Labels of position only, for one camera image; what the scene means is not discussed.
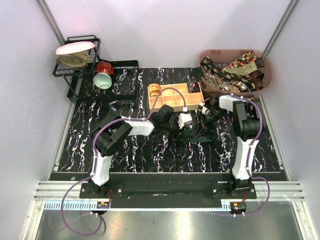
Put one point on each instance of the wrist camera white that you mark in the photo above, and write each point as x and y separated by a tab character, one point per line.
202	109
184	119

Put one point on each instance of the pile of patterned ties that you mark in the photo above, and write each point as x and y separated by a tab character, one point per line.
240	76

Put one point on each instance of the beige plate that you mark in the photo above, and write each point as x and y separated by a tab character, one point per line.
74	60

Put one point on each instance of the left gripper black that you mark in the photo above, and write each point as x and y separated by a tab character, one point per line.
177	130

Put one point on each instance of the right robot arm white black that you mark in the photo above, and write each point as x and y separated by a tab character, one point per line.
248	125

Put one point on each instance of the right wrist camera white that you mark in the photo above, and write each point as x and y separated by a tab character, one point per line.
202	109

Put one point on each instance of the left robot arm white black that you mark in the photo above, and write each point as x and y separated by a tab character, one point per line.
109	135

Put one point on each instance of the rolled orange tie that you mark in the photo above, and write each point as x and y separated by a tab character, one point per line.
154	89

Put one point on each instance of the pink plate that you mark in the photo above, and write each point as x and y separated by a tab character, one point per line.
74	47

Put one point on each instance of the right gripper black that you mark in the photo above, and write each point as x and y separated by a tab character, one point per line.
204	123

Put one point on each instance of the light green bowl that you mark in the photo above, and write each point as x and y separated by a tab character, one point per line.
102	81

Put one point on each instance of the dark green fern tie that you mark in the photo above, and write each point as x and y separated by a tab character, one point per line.
192	136

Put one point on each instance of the black wire dish rack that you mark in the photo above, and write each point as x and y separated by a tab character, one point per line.
85	70

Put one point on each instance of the black marble pattern mat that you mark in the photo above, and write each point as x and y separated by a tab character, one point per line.
139	154

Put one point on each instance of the wooden compartment box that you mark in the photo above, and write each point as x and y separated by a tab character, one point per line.
174	95

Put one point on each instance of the aluminium rail frame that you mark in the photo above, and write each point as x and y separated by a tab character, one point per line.
57	195

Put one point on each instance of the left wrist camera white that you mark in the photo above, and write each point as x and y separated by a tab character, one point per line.
184	119

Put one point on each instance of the red bowl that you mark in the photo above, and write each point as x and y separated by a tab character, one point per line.
105	67

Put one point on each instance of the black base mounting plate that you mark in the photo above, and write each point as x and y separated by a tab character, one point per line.
207	185

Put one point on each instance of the rolled dark patterned tie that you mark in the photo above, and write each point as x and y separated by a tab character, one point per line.
193	87

